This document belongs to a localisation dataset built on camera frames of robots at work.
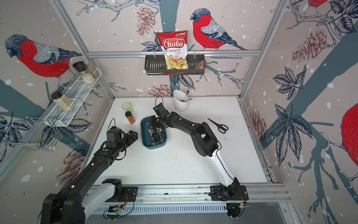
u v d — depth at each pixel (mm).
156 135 947
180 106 1065
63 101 668
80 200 441
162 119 749
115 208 707
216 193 728
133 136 785
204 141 572
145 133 978
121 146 710
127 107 1095
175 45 814
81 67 779
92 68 860
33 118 609
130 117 983
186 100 1067
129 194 731
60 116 698
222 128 1008
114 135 646
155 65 949
